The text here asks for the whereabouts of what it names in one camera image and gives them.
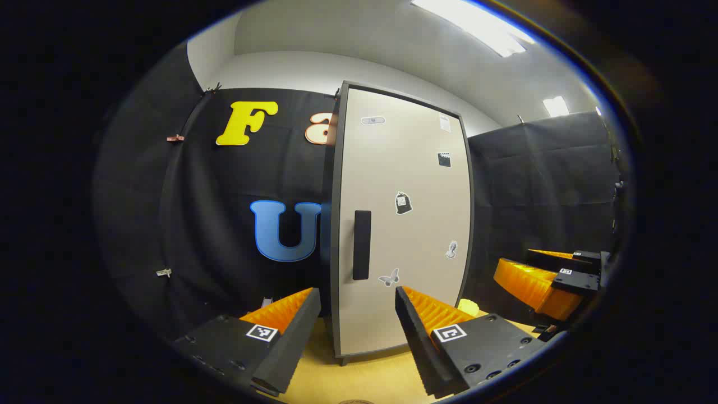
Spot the dark grey cabinet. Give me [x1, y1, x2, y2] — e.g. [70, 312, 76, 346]
[321, 80, 476, 366]

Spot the black door handle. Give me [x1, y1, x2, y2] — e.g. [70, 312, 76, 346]
[352, 210, 372, 281]

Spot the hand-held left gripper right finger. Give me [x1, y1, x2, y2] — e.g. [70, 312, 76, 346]
[395, 286, 547, 398]

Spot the long ceiling light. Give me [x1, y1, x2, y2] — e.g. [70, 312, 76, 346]
[412, 0, 533, 58]

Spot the black backdrop cloth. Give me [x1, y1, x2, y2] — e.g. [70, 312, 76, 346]
[93, 42, 624, 351]

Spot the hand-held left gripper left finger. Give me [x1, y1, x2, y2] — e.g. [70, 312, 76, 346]
[173, 287, 322, 396]

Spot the beige cabinet door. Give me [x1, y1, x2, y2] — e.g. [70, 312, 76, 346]
[337, 85, 473, 358]

